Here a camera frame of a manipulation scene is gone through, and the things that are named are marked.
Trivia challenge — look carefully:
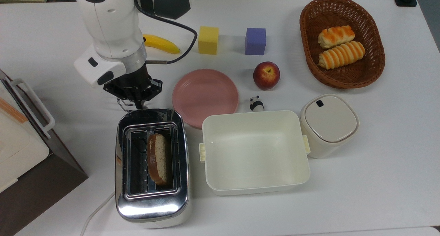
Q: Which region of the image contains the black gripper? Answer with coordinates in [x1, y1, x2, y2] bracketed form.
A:
[103, 66, 163, 109]

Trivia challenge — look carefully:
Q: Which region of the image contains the cream and chrome toaster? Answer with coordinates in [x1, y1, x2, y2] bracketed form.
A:
[114, 108, 190, 229]

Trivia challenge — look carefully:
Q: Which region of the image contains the yellow banana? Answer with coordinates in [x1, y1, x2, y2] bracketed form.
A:
[143, 34, 181, 54]

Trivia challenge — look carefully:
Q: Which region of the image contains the pink plate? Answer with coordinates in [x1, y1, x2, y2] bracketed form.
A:
[172, 69, 239, 129]

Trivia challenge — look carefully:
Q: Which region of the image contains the bread slice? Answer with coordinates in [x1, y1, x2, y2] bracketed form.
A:
[147, 133, 169, 186]

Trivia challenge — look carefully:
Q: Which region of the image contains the yellow foam block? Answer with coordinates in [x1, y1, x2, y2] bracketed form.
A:
[198, 26, 220, 55]

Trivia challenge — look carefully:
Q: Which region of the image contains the panda figurine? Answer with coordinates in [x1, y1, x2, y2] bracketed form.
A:
[249, 95, 264, 112]

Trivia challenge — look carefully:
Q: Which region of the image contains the purple foam block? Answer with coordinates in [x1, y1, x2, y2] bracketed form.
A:
[245, 27, 267, 56]

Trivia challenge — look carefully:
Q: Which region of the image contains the red apple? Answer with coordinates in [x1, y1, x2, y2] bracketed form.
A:
[253, 61, 281, 91]

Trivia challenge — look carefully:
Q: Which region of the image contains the cream plastic storage box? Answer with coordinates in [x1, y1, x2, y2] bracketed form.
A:
[199, 110, 311, 196]

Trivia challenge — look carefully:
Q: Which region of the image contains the cream lidded trash can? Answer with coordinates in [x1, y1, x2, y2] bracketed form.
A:
[300, 94, 360, 159]

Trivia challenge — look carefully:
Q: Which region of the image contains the orange glazed bread roll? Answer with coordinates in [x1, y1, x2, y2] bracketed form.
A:
[318, 25, 356, 49]

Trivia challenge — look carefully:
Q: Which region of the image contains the striped bread roll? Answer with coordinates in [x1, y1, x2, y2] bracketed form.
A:
[317, 41, 366, 70]

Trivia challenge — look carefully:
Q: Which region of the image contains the brown wicker basket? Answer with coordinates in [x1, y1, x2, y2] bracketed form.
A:
[299, 0, 386, 89]

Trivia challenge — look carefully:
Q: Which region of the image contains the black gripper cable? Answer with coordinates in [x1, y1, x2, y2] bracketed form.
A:
[134, 0, 198, 65]

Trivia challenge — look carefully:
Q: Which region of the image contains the white appliance with handle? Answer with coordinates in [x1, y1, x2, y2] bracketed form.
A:
[0, 69, 89, 236]

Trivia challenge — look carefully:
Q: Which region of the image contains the white toaster power cord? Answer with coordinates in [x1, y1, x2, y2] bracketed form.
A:
[80, 191, 116, 236]

